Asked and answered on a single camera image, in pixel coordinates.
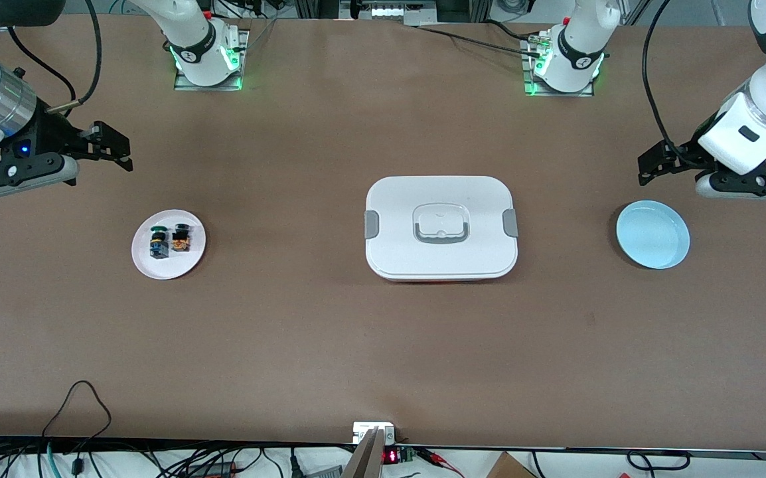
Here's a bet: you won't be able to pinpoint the small white connector box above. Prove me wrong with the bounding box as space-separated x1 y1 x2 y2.
352 422 397 445

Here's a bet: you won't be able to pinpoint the light blue round plate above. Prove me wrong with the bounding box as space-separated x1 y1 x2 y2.
616 200 691 270

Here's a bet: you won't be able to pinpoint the white round plate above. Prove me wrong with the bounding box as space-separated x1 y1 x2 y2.
131 210 207 280

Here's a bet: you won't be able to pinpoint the white lit panel device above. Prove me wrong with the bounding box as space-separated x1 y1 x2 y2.
370 4 438 20

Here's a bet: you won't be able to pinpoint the brown cardboard piece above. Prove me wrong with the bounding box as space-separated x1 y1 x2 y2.
486 451 538 478

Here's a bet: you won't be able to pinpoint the red clip leads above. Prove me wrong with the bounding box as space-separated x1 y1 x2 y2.
421 448 465 478

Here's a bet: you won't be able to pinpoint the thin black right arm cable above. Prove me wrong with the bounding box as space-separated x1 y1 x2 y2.
8 25 78 119

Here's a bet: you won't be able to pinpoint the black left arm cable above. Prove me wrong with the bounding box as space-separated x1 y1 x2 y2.
641 0 699 167

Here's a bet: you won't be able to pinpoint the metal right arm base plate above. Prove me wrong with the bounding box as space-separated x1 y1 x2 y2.
174 30 250 92

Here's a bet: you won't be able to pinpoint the green push button switch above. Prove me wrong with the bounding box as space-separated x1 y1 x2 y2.
149 225 170 260

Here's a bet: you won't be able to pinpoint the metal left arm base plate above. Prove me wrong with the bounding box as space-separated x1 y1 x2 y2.
521 33 595 98

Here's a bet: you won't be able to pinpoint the black cable to arm base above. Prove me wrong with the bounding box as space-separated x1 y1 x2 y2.
416 20 543 57

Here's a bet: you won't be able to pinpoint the white lidded box grey handle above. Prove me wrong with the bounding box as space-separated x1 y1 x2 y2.
364 175 518 283

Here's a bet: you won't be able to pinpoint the thin black looped cable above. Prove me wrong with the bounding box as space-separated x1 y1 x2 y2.
41 380 113 467

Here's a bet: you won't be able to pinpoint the black flat-looped cable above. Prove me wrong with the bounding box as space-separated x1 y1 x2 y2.
627 450 692 473

